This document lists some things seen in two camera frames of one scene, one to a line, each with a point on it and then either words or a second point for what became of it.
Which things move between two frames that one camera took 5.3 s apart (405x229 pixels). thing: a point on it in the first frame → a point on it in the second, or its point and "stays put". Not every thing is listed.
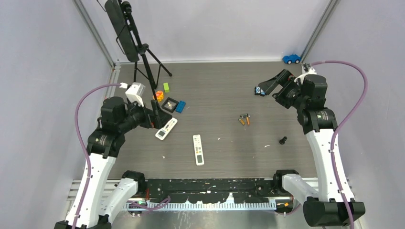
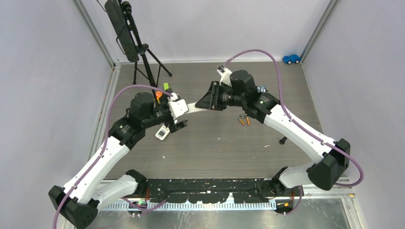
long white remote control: (198, 149) → (192, 108)
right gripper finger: (284, 76) → (208, 100)
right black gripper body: (288, 95) → (224, 96)
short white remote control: (163, 132) stays put
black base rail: (210, 190) stays put
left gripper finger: (162, 119) → (181, 124)
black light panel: (118, 22) stays put
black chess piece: (283, 140) stays put
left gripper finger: (158, 124) → (173, 128)
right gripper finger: (268, 86) → (205, 103)
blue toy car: (291, 58) stays put
